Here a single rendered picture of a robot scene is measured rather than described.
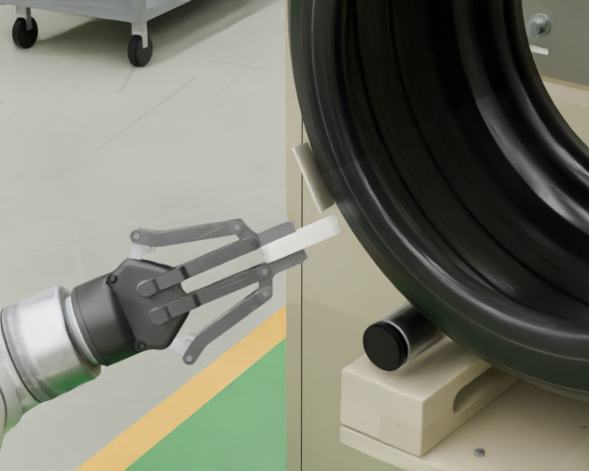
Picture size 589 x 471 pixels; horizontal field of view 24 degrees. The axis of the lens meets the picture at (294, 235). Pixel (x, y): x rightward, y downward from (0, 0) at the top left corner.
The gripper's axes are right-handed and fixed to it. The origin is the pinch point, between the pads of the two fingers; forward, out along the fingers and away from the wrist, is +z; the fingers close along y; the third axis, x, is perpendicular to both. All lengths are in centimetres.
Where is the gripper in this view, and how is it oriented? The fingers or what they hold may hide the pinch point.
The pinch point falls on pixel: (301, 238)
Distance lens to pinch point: 117.3
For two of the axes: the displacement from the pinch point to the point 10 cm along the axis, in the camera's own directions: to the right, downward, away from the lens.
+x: -0.1, 0.9, -10.0
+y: 3.9, 9.2, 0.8
